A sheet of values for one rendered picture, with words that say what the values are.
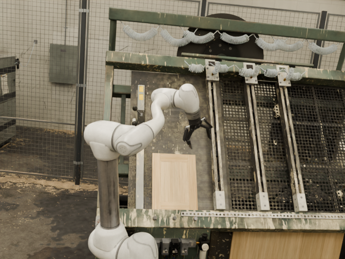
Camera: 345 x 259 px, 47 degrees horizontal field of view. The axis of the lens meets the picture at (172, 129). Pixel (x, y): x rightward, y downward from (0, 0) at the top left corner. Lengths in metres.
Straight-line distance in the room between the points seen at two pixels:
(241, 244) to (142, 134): 1.59
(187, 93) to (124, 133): 0.54
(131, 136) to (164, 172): 1.04
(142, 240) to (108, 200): 0.26
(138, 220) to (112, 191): 0.68
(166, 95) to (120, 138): 0.57
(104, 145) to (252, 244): 1.68
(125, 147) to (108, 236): 0.53
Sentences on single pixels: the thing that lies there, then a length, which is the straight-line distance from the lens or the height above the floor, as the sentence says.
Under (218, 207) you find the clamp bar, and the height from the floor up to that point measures 0.94.
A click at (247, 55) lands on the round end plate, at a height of 1.91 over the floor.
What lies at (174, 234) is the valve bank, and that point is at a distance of 2.69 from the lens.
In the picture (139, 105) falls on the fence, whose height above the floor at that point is 1.50.
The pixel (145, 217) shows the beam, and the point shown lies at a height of 0.87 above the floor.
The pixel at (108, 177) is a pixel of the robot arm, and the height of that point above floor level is 1.34.
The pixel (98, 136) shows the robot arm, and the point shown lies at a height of 1.55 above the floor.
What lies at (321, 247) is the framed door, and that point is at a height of 0.53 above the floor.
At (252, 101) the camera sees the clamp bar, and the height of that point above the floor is 1.58.
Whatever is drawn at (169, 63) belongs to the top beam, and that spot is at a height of 1.81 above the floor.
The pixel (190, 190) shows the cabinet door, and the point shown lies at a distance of 2.77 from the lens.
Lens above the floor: 2.04
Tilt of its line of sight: 14 degrees down
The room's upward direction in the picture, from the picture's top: 5 degrees clockwise
